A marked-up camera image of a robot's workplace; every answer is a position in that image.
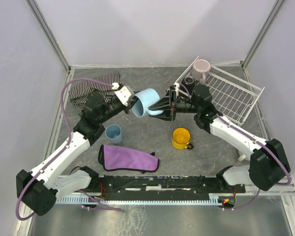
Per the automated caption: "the white speckled mug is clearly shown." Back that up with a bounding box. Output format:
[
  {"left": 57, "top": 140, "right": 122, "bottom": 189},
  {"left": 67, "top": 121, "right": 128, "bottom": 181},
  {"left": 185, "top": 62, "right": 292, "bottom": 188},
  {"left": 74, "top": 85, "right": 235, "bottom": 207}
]
[{"left": 238, "top": 152, "right": 248, "bottom": 162}]

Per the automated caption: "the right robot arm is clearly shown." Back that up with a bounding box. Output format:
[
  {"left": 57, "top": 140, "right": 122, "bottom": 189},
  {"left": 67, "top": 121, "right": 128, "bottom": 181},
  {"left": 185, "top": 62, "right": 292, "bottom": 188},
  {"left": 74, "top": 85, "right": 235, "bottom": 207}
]
[{"left": 149, "top": 84, "right": 292, "bottom": 191}]

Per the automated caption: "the purple cloth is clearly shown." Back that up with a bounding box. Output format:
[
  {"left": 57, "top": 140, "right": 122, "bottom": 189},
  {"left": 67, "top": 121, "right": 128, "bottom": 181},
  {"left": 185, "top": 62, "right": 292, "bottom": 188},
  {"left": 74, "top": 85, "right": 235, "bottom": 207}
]
[{"left": 98, "top": 145, "right": 160, "bottom": 173}]

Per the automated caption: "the pink mug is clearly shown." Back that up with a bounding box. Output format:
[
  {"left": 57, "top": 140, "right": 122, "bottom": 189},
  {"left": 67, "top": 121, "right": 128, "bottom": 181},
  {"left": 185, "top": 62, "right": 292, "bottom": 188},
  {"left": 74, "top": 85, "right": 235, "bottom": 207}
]
[{"left": 191, "top": 59, "right": 211, "bottom": 84}]

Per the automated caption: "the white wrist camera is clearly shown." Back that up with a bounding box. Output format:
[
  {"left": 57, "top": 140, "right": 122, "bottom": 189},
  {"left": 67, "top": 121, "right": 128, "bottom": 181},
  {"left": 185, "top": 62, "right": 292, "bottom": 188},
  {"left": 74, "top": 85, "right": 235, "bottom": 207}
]
[
  {"left": 112, "top": 83, "right": 134, "bottom": 107},
  {"left": 174, "top": 83, "right": 181, "bottom": 97}
]

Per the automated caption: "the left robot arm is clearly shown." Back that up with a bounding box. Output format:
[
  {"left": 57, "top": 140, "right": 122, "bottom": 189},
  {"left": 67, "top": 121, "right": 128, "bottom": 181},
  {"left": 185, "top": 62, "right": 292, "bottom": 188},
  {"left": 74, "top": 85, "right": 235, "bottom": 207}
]
[{"left": 16, "top": 90, "right": 134, "bottom": 216}]

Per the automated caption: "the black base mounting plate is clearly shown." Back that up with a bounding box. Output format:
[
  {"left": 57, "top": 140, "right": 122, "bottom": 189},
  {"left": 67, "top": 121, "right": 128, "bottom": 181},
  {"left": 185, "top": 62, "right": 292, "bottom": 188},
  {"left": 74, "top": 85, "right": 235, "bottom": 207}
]
[{"left": 83, "top": 176, "right": 246, "bottom": 201}]

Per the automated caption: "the yellow mug black handle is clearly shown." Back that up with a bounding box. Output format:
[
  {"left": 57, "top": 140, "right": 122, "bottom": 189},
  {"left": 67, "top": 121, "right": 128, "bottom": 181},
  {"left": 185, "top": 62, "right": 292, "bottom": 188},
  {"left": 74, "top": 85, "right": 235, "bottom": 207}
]
[{"left": 172, "top": 127, "right": 194, "bottom": 150}]

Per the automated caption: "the small blue tumbler cup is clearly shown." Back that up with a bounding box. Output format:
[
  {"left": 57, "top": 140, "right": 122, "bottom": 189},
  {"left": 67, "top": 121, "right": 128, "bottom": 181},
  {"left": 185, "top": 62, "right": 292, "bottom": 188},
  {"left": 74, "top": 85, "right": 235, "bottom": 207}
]
[{"left": 105, "top": 124, "right": 122, "bottom": 145}]

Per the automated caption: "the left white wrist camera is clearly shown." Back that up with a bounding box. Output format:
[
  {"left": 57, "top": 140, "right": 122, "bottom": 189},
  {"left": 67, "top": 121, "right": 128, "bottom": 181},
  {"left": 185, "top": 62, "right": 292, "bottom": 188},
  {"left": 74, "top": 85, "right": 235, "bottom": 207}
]
[{"left": 112, "top": 83, "right": 134, "bottom": 107}]

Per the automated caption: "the black cup white interior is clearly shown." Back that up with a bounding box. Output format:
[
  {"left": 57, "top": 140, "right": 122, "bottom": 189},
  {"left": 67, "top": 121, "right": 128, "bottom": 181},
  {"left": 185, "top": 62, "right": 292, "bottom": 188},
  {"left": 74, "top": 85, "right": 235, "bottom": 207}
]
[{"left": 182, "top": 76, "right": 195, "bottom": 94}]

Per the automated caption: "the striped cloth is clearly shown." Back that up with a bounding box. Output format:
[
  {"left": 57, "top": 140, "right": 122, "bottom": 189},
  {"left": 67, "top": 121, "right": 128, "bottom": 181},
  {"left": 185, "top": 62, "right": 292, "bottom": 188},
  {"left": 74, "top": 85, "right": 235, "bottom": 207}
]
[{"left": 69, "top": 71, "right": 121, "bottom": 116}]

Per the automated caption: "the white wire dish rack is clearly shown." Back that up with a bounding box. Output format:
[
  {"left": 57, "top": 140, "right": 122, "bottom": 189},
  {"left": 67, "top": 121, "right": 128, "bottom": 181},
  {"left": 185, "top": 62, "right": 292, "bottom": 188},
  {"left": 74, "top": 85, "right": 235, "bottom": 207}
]
[{"left": 174, "top": 56, "right": 266, "bottom": 127}]

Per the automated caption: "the light blue cable duct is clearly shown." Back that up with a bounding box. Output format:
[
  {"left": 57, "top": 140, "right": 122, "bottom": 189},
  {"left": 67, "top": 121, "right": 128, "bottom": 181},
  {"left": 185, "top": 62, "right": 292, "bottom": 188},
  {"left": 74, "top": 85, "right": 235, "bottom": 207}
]
[{"left": 55, "top": 193, "right": 224, "bottom": 205}]

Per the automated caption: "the light blue mug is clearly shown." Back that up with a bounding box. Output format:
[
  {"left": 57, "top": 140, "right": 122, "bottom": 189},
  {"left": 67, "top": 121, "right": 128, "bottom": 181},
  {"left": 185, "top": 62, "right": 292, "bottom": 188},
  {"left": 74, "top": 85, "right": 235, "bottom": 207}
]
[{"left": 132, "top": 88, "right": 163, "bottom": 118}]

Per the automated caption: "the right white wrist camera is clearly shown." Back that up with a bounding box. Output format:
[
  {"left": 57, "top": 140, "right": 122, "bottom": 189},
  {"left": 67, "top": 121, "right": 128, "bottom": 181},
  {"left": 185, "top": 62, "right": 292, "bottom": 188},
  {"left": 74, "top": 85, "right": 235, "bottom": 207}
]
[{"left": 174, "top": 83, "right": 181, "bottom": 97}]

